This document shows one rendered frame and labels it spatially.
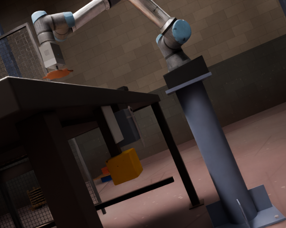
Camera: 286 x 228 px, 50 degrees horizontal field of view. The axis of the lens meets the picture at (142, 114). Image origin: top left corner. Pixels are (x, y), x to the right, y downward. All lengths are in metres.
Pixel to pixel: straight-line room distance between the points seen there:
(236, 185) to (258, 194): 0.18
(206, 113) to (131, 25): 5.11
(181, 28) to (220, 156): 0.74
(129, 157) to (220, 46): 5.82
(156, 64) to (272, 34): 2.38
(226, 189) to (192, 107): 0.50
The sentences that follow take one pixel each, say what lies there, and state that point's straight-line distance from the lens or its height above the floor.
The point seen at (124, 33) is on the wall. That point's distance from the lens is 6.73.
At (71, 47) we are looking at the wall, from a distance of 6.96.
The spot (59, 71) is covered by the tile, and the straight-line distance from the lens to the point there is 1.49.
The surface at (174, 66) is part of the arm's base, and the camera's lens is 1.81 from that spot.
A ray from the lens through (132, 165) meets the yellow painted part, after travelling 0.92.
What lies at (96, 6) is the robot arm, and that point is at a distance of 1.82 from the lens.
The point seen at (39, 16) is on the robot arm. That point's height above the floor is 1.41.
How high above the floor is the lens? 0.77
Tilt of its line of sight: 1 degrees up
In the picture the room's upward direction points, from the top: 23 degrees counter-clockwise
